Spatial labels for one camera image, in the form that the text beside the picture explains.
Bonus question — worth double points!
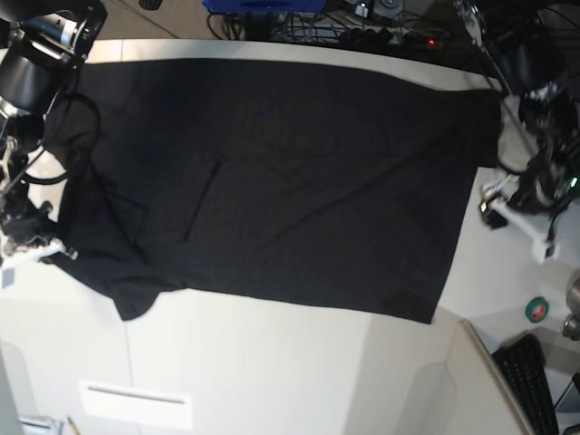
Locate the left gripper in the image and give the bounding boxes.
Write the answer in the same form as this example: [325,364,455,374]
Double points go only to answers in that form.
[479,167,571,230]

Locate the silver metal cylinder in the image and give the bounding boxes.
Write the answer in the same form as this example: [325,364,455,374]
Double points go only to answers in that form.
[562,270,580,342]

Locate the green tape roll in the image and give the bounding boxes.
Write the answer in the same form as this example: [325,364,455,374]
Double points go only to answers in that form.
[525,296,549,324]

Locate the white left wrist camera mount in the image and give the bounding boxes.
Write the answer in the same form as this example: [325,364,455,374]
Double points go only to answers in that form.
[478,175,560,264]

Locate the black keyboard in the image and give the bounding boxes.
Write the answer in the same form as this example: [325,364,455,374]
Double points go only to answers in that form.
[492,333,559,435]

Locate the pencil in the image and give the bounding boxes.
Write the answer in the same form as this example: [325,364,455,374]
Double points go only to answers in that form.
[67,416,81,435]

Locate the blue box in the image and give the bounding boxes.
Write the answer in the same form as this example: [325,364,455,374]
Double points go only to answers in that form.
[202,0,327,14]

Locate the beige partition panel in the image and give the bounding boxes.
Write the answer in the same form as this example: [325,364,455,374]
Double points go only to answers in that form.
[445,320,534,435]

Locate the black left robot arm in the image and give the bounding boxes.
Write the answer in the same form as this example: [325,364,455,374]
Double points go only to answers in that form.
[453,1,579,219]

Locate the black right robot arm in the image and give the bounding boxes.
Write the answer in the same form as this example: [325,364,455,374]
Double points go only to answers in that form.
[1,1,108,257]

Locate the black t-shirt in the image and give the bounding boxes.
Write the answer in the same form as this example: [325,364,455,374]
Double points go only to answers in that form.
[53,59,501,324]

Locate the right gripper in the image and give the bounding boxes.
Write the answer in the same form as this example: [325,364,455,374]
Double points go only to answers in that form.
[1,195,57,254]

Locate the white cable grommet plate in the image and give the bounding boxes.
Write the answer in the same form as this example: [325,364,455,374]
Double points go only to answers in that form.
[79,380,193,430]

